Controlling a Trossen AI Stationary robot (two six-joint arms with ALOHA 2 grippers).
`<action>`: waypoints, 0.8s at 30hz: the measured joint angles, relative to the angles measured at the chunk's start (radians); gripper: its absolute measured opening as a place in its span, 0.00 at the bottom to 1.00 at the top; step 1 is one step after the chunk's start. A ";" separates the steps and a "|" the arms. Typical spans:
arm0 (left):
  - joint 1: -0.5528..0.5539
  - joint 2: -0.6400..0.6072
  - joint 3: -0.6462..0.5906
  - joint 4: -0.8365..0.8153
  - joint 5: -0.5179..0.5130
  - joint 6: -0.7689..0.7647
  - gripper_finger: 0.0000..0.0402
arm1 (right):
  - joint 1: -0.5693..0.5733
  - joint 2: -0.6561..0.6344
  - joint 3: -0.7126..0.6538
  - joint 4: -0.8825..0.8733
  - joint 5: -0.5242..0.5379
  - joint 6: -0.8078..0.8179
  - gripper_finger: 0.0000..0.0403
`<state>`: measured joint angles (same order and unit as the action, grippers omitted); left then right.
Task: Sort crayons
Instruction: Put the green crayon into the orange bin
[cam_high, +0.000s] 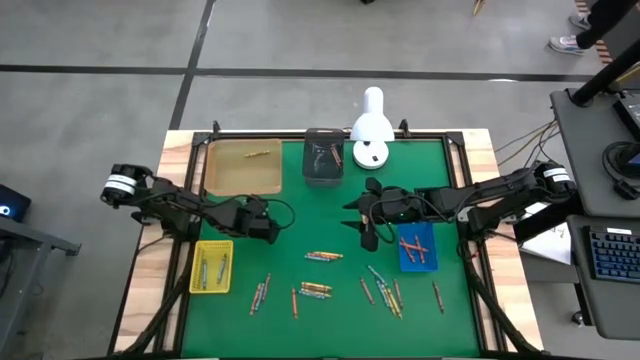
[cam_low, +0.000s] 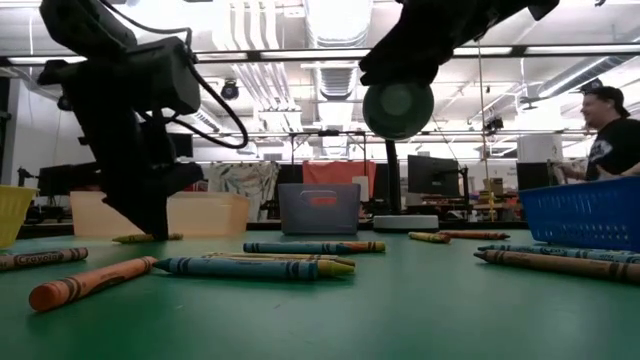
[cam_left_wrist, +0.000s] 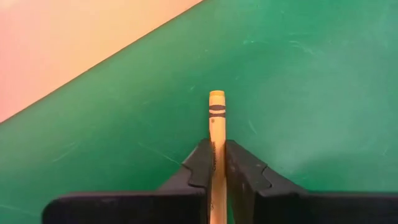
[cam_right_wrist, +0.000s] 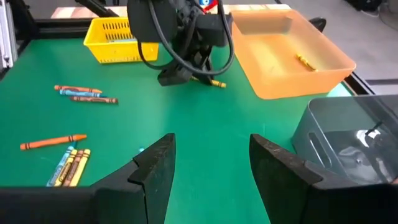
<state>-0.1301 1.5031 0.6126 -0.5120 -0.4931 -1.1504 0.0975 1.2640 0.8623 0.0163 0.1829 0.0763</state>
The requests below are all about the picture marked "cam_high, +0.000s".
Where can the black slanted pole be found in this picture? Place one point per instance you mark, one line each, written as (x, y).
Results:
(605, 75)
(545, 222)

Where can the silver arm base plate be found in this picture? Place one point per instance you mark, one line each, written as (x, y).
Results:
(466, 214)

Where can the grey metal cart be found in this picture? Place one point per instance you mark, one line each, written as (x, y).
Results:
(30, 240)

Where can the brown crayon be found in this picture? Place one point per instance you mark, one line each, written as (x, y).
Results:
(336, 155)
(266, 286)
(438, 297)
(366, 291)
(398, 292)

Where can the black backlit keyboard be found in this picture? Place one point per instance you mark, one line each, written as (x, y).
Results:
(615, 255)

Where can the white desk lamp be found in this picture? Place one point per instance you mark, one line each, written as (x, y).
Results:
(372, 125)

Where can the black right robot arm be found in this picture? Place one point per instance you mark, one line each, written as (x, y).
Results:
(500, 190)

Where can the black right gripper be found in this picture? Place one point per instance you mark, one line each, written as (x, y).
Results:
(400, 207)

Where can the grey desk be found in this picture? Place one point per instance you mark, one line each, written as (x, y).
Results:
(605, 310)
(585, 165)

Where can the white paper sheet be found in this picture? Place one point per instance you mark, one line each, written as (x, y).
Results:
(550, 245)

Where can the red crayon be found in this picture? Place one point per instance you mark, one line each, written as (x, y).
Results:
(420, 256)
(407, 255)
(414, 246)

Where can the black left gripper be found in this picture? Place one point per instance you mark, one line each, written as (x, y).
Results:
(242, 217)

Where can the person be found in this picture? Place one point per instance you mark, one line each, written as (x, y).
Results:
(600, 20)

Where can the orange translucent plastic bin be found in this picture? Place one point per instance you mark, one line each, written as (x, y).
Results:
(240, 175)

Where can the black metal table frame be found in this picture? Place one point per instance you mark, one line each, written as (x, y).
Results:
(425, 136)

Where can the grey translucent plastic bin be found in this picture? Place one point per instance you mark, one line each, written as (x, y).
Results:
(320, 175)

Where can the green table mat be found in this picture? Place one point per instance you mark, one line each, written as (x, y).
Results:
(340, 330)

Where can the black laptop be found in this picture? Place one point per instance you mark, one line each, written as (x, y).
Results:
(631, 115)

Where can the yellow plastic basket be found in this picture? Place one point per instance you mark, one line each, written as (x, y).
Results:
(212, 250)

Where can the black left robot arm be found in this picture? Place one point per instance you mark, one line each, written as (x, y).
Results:
(175, 205)

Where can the black computer with blue light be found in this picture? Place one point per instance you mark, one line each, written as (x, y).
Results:
(15, 200)

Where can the blue plastic basket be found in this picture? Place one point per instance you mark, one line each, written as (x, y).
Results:
(427, 262)

